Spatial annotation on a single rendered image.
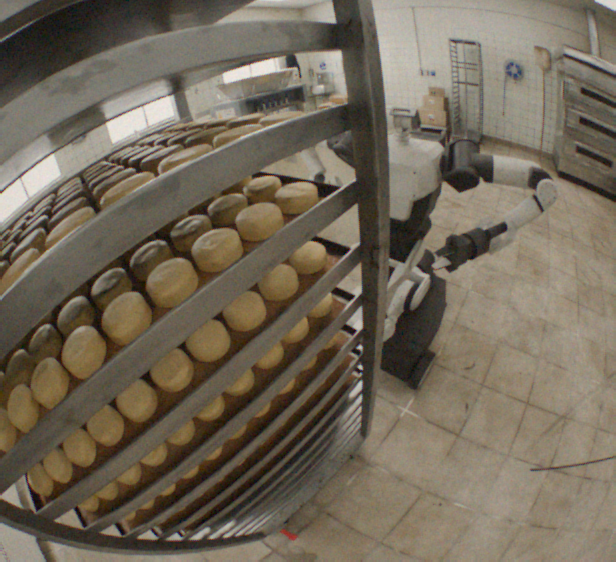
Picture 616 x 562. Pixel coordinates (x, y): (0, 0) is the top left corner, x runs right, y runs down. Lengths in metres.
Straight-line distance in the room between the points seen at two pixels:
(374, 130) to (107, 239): 0.25
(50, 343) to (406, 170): 0.90
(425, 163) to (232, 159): 0.72
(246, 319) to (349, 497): 1.08
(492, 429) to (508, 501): 0.42
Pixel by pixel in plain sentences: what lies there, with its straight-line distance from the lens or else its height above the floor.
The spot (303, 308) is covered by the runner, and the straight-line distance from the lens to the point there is 0.32.
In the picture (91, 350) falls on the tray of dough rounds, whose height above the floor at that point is 1.15.
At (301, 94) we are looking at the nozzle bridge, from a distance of 2.33.
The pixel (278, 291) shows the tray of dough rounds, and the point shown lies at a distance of 0.33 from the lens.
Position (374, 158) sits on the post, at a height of 1.19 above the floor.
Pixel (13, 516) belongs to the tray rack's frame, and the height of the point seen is 1.11.
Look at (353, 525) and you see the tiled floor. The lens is 1.29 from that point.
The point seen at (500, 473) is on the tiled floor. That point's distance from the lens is 1.44.
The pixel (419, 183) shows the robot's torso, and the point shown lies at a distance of 0.88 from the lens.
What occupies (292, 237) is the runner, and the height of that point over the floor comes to 1.14.
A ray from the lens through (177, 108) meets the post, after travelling 0.64.
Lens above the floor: 1.29
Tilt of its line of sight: 37 degrees down
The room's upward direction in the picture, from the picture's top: 11 degrees counter-clockwise
